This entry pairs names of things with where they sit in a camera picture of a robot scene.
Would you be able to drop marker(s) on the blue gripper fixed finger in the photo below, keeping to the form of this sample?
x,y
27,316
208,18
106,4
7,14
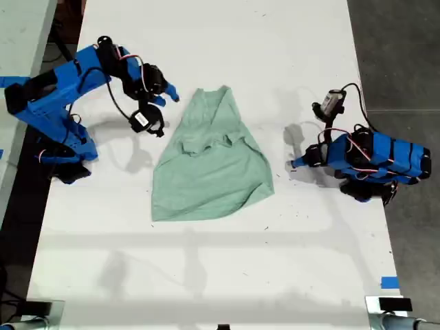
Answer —
x,y
302,160
170,90

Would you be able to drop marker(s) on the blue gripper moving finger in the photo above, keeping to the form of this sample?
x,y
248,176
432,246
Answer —
x,y
158,101
302,166

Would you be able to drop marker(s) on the pale green T-shirt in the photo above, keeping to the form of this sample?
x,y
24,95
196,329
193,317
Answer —
x,y
209,172

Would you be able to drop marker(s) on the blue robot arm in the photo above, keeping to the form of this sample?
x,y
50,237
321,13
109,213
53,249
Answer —
x,y
51,99
385,156

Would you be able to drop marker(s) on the pale side table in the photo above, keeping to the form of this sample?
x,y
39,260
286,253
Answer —
x,y
20,38

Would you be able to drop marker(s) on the long blue tape strip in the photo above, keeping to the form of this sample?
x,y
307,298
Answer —
x,y
10,81

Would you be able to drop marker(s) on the short blue tape strip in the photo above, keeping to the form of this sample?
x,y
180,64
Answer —
x,y
390,282

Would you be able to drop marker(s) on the small black box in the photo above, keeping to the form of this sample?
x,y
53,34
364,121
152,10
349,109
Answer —
x,y
395,304
38,307

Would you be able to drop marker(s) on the grey metal tube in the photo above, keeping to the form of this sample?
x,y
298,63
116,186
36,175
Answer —
x,y
398,322
24,324

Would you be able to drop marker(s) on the black camera box white label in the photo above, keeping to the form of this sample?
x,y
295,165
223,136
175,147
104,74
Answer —
x,y
141,119

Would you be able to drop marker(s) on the grey camera box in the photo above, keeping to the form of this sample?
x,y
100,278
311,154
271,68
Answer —
x,y
332,99

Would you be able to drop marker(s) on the metal table bracket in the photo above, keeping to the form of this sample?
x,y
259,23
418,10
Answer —
x,y
371,304
57,307

